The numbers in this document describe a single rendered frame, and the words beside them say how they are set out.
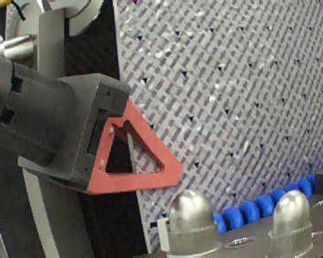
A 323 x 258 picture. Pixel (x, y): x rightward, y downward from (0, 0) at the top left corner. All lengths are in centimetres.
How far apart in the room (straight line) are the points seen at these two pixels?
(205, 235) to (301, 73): 20
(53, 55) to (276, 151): 18
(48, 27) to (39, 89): 12
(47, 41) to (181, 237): 20
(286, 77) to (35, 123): 23
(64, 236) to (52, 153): 13
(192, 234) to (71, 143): 9
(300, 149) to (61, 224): 20
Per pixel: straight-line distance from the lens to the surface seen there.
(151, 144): 62
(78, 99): 58
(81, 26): 66
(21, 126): 56
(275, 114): 70
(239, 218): 64
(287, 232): 49
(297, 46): 72
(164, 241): 59
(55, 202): 69
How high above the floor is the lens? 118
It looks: 7 degrees down
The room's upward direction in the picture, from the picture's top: 8 degrees counter-clockwise
